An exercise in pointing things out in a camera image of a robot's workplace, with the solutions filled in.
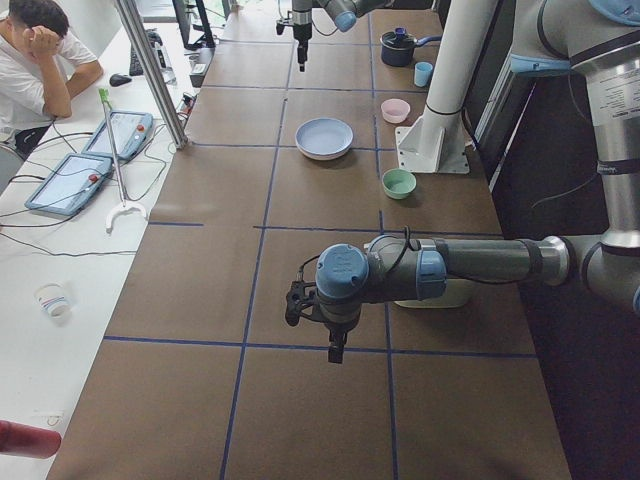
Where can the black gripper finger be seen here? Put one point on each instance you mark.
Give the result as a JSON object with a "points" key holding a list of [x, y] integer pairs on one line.
{"points": [[302, 56], [336, 350]]}

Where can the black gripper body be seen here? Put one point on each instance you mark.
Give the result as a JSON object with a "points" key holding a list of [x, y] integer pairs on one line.
{"points": [[337, 328], [301, 29]]}

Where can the blue plate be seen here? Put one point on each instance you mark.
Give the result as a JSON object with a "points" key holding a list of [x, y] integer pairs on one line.
{"points": [[324, 135]]}

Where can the pink plate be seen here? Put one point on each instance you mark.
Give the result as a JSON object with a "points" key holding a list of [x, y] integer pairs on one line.
{"points": [[323, 156]]}

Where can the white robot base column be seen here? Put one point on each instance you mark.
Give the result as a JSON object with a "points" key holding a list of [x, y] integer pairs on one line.
{"points": [[435, 143]]}

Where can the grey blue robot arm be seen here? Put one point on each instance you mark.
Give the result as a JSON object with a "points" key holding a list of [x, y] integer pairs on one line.
{"points": [[600, 41], [343, 13]]}

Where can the dark blue pot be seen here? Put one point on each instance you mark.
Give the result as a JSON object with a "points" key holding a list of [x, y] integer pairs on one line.
{"points": [[398, 46]]}

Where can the black monitor stand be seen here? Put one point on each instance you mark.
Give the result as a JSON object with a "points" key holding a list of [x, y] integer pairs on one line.
{"points": [[194, 25]]}

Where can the pink bowl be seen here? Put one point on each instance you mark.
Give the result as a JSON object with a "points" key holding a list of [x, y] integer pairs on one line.
{"points": [[394, 110]]}

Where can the light blue cup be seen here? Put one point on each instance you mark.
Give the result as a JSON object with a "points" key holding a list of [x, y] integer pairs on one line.
{"points": [[422, 73]]}

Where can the cream rectangular container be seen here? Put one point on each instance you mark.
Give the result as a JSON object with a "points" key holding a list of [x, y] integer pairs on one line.
{"points": [[457, 293]]}

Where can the green bowl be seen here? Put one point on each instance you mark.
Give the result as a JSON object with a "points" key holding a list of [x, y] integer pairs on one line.
{"points": [[398, 183]]}

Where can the black keyboard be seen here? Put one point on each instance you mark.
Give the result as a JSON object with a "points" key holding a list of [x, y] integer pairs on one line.
{"points": [[135, 66]]}

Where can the black computer mouse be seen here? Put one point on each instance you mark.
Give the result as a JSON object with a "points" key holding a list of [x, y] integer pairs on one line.
{"points": [[117, 80]]}

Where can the far blue teach pendant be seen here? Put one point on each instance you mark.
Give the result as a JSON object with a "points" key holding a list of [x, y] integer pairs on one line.
{"points": [[130, 130]]}

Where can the blue teach pendant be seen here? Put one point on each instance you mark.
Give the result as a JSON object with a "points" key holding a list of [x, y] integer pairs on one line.
{"points": [[71, 185], [130, 130]]}

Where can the white grabber stick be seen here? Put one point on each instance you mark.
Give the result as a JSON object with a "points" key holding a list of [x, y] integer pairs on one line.
{"points": [[126, 205]]}

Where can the seated person white shirt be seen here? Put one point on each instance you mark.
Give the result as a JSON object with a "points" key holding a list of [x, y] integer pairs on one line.
{"points": [[43, 68]]}

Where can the near blue teach pendant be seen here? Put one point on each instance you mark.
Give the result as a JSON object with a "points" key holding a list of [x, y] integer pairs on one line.
{"points": [[71, 185]]}

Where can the paper cup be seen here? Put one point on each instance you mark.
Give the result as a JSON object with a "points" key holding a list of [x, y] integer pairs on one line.
{"points": [[54, 302]]}

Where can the red cylinder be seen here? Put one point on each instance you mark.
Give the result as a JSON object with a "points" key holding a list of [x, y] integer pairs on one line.
{"points": [[28, 441]]}

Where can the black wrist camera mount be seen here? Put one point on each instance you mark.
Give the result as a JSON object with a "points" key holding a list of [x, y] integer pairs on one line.
{"points": [[300, 297]]}

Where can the aluminium frame post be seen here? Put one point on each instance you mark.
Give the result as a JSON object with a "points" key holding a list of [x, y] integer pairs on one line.
{"points": [[135, 30]]}

